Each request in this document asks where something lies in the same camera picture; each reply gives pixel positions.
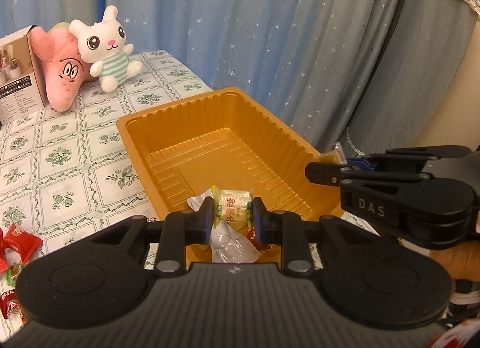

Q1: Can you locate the silver foil snack packet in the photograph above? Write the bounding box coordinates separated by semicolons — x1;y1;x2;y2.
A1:
187;188;260;263

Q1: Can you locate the yellow candy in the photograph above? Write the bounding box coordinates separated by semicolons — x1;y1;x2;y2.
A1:
211;185;253;229

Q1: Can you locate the green brown candy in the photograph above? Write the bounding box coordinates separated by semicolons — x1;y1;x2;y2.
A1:
6;263;24;287

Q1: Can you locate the red square candy packet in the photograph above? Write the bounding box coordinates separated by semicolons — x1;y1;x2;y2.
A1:
247;229;271;252

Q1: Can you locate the right hand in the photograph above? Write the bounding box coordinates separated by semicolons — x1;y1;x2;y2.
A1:
430;224;480;281

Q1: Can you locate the orange plastic tray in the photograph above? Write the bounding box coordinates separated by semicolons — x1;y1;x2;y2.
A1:
116;86;346;265

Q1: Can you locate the floral green white tablecloth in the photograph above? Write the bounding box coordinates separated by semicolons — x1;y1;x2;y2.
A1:
1;51;215;257

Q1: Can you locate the blue star curtain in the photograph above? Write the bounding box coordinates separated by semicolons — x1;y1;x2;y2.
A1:
1;0;398;151

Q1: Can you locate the red snack packet picture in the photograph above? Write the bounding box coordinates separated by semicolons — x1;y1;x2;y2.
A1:
1;224;43;272

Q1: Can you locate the grey lace-trimmed curtain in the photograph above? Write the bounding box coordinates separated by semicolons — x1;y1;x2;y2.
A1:
342;0;479;156

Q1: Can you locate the dark red candy packet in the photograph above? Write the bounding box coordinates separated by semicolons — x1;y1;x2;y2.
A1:
0;289;21;320

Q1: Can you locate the white bunny plush toy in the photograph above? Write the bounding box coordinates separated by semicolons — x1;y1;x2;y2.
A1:
68;5;143;93

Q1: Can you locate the brown white product box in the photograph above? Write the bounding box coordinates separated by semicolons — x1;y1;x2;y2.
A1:
0;25;47;125

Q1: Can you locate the pink star plush toy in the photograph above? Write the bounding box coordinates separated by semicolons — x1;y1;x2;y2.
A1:
30;22;95;113

